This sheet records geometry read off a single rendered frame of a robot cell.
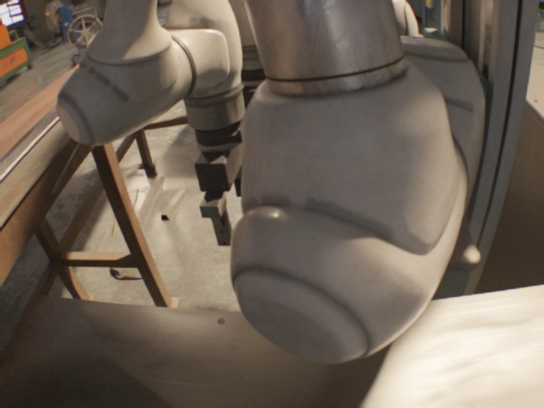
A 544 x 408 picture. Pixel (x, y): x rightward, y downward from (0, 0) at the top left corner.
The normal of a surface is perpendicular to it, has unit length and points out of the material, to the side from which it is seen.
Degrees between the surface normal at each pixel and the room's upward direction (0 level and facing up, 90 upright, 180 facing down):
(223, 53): 90
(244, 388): 0
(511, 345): 0
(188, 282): 0
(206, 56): 82
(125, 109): 97
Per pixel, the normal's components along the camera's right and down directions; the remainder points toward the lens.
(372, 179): -0.06, 0.21
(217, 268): -0.11, -0.79
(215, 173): -0.16, 0.61
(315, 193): -0.50, 0.34
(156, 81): 0.81, 0.45
